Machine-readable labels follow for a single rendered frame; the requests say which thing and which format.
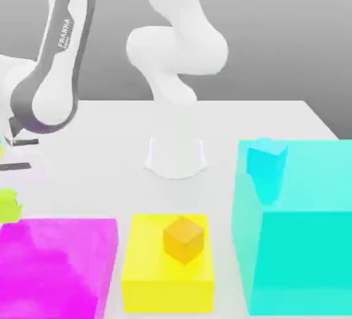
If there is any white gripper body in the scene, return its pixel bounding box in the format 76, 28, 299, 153
0, 158, 35, 186

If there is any small lime green cube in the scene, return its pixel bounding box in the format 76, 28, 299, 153
0, 188, 24, 225

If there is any small orange cube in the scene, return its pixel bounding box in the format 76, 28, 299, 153
162, 215, 206, 267

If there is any small cyan cube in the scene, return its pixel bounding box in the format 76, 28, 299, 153
245, 136, 289, 206

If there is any large magenta box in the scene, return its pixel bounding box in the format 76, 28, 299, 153
0, 217, 120, 319

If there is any large yellow box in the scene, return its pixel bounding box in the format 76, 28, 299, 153
121, 213, 216, 314

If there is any large turquoise box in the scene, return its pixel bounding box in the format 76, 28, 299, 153
231, 138, 352, 318

